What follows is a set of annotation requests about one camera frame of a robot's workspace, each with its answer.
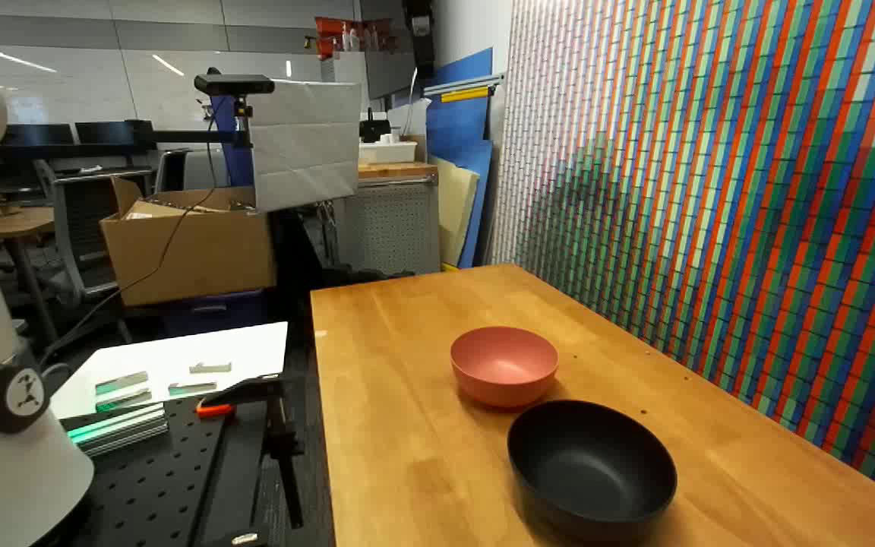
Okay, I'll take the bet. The grey office chair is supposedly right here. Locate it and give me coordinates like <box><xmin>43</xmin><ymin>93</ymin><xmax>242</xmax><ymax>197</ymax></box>
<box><xmin>34</xmin><ymin>150</ymin><xmax>171</xmax><ymax>298</ymax></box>

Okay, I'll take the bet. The cardboard box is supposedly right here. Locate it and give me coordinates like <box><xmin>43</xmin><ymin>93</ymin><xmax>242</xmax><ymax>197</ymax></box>
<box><xmin>100</xmin><ymin>184</ymin><xmax>280</xmax><ymax>311</ymax></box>

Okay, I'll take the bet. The red fixture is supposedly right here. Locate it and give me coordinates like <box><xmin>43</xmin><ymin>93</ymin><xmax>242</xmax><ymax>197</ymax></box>
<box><xmin>312</xmin><ymin>14</ymin><xmax>354</xmax><ymax>60</ymax></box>

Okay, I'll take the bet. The wooden desk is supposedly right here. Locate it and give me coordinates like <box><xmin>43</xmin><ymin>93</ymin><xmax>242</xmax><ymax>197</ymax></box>
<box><xmin>0</xmin><ymin>203</ymin><xmax>59</xmax><ymax>244</ymax></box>

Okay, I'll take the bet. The orange bowl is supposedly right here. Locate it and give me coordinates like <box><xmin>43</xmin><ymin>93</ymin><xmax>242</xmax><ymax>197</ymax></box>
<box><xmin>448</xmin><ymin>324</ymin><xmax>563</xmax><ymax>412</ymax></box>

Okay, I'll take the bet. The aluminium extrusion bar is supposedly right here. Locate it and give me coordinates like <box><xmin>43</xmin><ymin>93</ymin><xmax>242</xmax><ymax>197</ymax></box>
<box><xmin>63</xmin><ymin>402</ymin><xmax>171</xmax><ymax>461</ymax></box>

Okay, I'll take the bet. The white flat panel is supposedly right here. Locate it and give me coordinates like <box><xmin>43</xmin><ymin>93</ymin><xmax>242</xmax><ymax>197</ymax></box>
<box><xmin>251</xmin><ymin>76</ymin><xmax>366</xmax><ymax>213</ymax></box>

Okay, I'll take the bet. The black stand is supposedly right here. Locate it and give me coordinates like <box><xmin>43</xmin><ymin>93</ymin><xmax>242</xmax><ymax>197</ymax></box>
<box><xmin>255</xmin><ymin>380</ymin><xmax>310</xmax><ymax>531</ymax></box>

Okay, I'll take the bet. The beige board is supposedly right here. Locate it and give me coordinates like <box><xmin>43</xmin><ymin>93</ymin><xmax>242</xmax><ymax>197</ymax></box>
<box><xmin>436</xmin><ymin>158</ymin><xmax>483</xmax><ymax>269</ymax></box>

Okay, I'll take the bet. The orange handled clamp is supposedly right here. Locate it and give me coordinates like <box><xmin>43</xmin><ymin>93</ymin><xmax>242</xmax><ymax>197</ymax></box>
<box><xmin>191</xmin><ymin>378</ymin><xmax>290</xmax><ymax>423</ymax></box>

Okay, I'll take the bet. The blue camera post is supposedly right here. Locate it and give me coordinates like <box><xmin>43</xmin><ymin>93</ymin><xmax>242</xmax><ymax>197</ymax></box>
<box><xmin>210</xmin><ymin>93</ymin><xmax>255</xmax><ymax>190</ymax></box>

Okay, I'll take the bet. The black bowl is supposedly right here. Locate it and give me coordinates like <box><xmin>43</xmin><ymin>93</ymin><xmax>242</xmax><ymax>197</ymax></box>
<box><xmin>504</xmin><ymin>398</ymin><xmax>680</xmax><ymax>547</ymax></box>

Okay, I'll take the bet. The black perforated breadboard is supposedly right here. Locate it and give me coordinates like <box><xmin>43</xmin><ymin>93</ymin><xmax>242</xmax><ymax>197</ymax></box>
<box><xmin>46</xmin><ymin>398</ymin><xmax>324</xmax><ymax>547</ymax></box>

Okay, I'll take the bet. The grey cabinet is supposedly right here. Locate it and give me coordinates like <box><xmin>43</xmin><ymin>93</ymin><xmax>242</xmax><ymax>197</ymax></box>
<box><xmin>340</xmin><ymin>179</ymin><xmax>448</xmax><ymax>276</ymax></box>

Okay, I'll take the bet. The black stereo camera bar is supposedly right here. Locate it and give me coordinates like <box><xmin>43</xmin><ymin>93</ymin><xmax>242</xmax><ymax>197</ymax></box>
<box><xmin>191</xmin><ymin>71</ymin><xmax>280</xmax><ymax>100</ymax></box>

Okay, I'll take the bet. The white paper sheet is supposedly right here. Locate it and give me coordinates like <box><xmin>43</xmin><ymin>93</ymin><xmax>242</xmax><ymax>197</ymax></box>
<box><xmin>50</xmin><ymin>318</ymin><xmax>293</xmax><ymax>423</ymax></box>

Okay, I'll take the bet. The black computer monitor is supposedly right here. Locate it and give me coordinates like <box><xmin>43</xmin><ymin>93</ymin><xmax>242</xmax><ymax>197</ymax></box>
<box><xmin>72</xmin><ymin>119</ymin><xmax>157</xmax><ymax>152</ymax></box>
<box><xmin>0</xmin><ymin>121</ymin><xmax>76</xmax><ymax>152</ymax></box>

